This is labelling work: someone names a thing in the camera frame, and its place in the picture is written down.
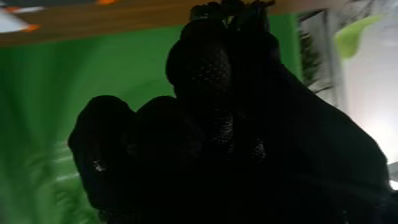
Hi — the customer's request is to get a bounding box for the dark mat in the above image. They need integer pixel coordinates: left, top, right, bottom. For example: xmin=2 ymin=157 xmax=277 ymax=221
xmin=0 ymin=0 xmax=101 ymax=8

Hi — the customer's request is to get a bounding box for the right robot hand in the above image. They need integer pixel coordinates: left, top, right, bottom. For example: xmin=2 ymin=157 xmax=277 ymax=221
xmin=66 ymin=0 xmax=398 ymax=224

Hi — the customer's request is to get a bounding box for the green plant leaf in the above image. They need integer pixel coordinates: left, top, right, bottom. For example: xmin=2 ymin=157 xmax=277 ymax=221
xmin=332 ymin=14 xmax=385 ymax=61

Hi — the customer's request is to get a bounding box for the white sheet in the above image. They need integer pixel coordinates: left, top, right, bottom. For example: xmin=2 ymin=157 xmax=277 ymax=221
xmin=0 ymin=9 xmax=32 ymax=35

